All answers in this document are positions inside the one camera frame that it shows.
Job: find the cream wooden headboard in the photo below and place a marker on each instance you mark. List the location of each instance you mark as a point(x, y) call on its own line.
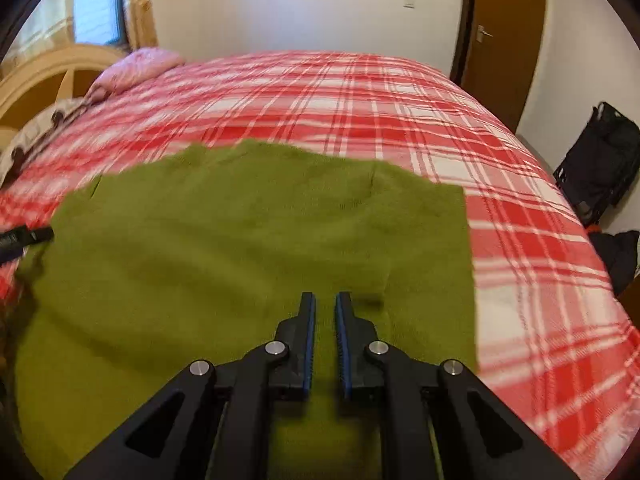
point(45, 72)

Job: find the yellow patterned curtain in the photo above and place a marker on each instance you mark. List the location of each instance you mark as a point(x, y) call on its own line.
point(140, 15)

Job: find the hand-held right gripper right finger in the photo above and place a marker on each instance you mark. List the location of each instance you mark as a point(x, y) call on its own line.
point(341, 340)

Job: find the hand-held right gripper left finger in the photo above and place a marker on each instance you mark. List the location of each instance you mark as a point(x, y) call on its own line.
point(311, 340)

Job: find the window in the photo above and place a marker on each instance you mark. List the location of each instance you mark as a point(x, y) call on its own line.
point(97, 5)

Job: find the green striped knit sweater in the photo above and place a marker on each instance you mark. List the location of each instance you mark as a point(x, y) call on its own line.
point(225, 235)

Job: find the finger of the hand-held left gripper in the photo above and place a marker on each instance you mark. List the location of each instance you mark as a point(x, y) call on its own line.
point(25, 239)

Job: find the white brown patterned pillow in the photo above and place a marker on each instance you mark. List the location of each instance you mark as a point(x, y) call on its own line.
point(35, 130)

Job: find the black bag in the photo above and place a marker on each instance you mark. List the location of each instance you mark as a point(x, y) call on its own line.
point(620, 260)

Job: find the pink pillow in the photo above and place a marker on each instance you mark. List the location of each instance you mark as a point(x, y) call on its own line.
point(135, 67)

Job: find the red white plaid blanket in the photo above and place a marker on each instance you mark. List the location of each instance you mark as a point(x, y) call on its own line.
point(350, 105)

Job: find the brown wooden door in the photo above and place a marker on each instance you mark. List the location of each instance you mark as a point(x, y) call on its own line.
point(505, 35)

